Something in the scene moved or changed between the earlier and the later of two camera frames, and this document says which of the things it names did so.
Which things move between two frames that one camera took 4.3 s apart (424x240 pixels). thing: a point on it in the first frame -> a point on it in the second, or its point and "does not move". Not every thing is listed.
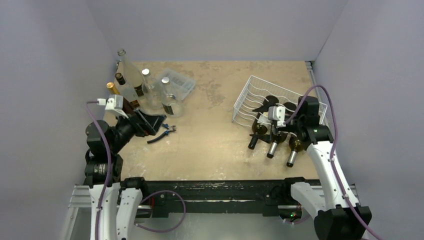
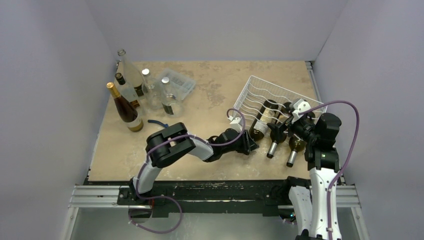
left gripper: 143,124 -> 247,144
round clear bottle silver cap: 151,90 does not move
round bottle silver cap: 172,102 does not move
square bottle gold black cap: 128,92 does not move
